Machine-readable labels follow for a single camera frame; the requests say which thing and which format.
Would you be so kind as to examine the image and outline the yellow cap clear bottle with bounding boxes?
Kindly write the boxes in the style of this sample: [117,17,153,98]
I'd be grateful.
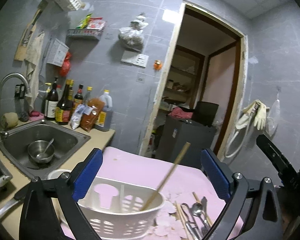
[84,86,93,104]

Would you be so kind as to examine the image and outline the steel sink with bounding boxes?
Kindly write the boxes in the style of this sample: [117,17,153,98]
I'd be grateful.
[0,119,91,180]

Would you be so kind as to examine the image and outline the tan sponge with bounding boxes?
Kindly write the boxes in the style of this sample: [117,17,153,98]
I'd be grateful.
[2,112,19,128]

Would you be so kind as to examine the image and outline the wire wall shelf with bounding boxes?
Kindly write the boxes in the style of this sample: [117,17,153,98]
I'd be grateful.
[66,29,103,42]

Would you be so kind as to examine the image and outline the white bowl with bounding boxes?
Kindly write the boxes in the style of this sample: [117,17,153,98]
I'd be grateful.
[47,169,72,180]

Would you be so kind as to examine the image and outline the pink floral tablecloth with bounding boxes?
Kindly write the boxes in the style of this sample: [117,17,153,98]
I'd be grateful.
[60,146,244,240]

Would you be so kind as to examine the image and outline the steel bowl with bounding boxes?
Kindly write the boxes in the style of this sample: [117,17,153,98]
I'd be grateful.
[27,140,55,164]

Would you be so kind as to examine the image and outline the cream rubber gloves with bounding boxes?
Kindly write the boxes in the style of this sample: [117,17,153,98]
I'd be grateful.
[242,99,270,130]

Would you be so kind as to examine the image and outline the steel faucet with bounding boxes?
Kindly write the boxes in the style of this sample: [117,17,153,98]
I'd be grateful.
[0,73,30,142]

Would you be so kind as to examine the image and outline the wooden cutting board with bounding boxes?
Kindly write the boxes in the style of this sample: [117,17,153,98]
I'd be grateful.
[14,8,43,62]

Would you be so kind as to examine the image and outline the hanging clear plastic bag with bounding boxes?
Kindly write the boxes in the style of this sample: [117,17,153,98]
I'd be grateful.
[118,12,149,53]

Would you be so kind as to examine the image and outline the wooden door frame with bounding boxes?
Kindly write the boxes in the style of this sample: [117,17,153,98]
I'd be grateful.
[139,0,248,160]

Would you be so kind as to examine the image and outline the wooden chopstick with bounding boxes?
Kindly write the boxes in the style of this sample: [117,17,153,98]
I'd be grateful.
[192,192,213,228]
[176,202,192,240]
[174,201,188,233]
[140,142,191,212]

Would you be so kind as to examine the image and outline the red plastic bag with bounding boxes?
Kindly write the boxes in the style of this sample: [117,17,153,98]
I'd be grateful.
[59,52,72,77]

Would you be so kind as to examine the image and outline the small dark sauce bottle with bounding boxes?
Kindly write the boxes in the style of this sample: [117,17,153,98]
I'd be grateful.
[74,84,84,105]

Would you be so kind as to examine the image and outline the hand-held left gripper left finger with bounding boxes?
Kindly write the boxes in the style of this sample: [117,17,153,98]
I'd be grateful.
[19,148,103,240]

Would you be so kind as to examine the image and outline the steel spoon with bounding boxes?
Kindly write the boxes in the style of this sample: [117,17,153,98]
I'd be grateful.
[36,138,55,159]
[191,202,208,230]

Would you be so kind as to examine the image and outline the black cabinet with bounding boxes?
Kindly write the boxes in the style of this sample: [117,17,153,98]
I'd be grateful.
[155,119,217,167]

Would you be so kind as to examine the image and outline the pink soap dish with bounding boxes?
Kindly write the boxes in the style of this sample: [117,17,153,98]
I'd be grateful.
[30,110,45,122]

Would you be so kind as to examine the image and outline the plastic oil jug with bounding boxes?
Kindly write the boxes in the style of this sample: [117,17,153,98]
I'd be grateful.
[95,90,113,132]

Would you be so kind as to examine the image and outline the hanging dish towel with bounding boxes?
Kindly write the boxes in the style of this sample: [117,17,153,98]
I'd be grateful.
[24,31,45,105]

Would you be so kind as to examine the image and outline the steel fork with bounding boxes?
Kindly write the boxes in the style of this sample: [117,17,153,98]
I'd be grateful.
[200,196,210,233]

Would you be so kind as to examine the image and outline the soy sauce bottle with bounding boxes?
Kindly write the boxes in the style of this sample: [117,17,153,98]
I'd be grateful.
[55,79,75,125]

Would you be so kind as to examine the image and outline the steel spoon in bowl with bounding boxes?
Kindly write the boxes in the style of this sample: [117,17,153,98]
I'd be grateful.
[36,138,55,159]

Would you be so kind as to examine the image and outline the white hanging box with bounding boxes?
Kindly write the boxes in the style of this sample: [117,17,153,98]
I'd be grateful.
[46,39,70,67]

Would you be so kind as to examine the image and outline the wooden storage shelf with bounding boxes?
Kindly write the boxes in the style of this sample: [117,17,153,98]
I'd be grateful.
[162,44,206,105]

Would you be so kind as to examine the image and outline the black wall outlet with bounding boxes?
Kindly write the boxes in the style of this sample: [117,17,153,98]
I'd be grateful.
[14,84,25,98]

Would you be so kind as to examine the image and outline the white blue plastic bag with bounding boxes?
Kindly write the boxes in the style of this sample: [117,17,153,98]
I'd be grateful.
[69,104,90,130]

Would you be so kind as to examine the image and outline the white hose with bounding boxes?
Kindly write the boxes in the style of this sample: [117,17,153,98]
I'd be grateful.
[224,110,256,159]

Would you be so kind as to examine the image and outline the orange seasoning packet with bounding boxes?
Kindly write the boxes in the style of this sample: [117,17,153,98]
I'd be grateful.
[80,98,105,132]

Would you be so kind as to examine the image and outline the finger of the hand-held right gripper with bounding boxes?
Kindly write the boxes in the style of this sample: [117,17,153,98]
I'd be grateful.
[256,134,299,188]

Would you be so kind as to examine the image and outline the red cloth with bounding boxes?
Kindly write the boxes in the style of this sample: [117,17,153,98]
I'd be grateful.
[170,107,194,120]

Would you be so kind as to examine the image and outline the white plastic utensil holder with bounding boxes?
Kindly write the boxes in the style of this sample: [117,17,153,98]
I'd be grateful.
[60,176,165,240]

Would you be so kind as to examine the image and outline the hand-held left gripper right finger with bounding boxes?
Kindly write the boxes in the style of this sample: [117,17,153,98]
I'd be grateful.
[201,149,283,240]

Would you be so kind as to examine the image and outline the dark bottle white label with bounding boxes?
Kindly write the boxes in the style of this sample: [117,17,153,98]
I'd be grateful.
[44,77,59,120]

